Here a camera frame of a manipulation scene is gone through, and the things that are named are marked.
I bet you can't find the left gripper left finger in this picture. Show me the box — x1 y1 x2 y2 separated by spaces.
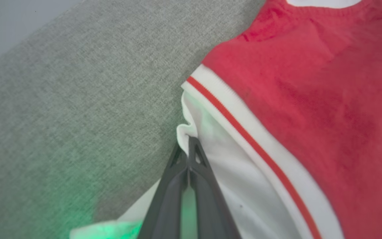
137 142 189 239

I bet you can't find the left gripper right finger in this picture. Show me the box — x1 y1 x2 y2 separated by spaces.
188 136 242 239

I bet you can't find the red jersey with white trim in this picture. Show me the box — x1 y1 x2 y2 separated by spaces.
70 0 382 239

